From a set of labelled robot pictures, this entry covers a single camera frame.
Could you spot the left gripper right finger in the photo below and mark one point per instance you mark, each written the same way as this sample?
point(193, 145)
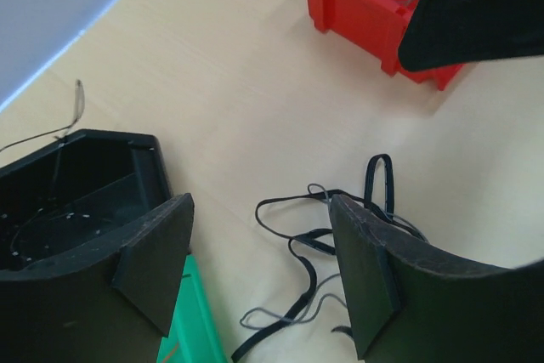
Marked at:
point(409, 301)

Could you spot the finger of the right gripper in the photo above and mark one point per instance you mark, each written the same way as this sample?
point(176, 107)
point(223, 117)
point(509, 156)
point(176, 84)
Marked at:
point(449, 32)

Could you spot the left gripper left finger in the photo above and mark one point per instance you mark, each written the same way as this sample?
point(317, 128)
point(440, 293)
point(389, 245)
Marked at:
point(108, 300)

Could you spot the green plastic bin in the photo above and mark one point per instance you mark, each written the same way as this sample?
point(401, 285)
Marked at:
point(193, 337)

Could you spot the red plastic bin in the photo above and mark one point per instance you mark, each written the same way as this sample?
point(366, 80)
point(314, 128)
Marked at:
point(374, 14)

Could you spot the black plastic bin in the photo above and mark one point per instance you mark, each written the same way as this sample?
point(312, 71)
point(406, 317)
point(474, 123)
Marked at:
point(71, 191)

